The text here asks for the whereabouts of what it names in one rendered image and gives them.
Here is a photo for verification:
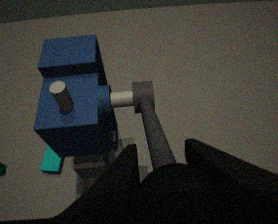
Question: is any teal rectangular block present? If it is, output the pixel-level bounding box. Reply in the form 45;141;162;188
40;146;65;174

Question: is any blue arbor press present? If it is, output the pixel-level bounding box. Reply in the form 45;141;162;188
33;34;226;224

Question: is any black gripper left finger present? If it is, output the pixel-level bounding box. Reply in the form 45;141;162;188
0;144;140;224

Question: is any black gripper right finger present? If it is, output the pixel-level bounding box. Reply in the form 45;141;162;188
185;138;278;224

